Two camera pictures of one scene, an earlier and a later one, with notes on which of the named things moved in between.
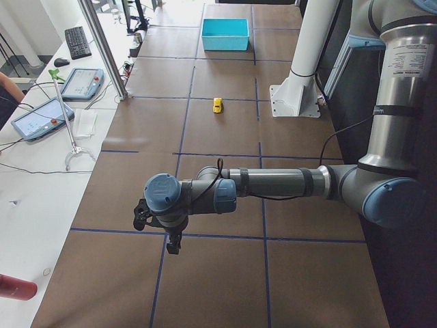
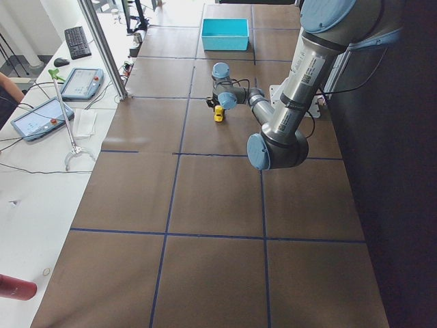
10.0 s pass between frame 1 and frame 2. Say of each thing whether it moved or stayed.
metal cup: stayed
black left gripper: moved
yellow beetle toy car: moved
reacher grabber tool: stayed
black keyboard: stayed
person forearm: stayed
